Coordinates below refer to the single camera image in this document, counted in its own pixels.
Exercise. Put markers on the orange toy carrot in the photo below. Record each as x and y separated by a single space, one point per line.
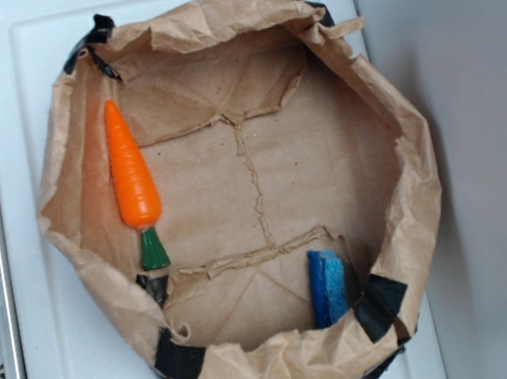
138 200

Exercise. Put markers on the brown paper bag tray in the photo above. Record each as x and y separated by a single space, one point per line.
266 137

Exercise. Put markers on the blue sponge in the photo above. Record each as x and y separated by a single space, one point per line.
327 281

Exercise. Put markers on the white plastic board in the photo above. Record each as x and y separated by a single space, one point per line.
64 333

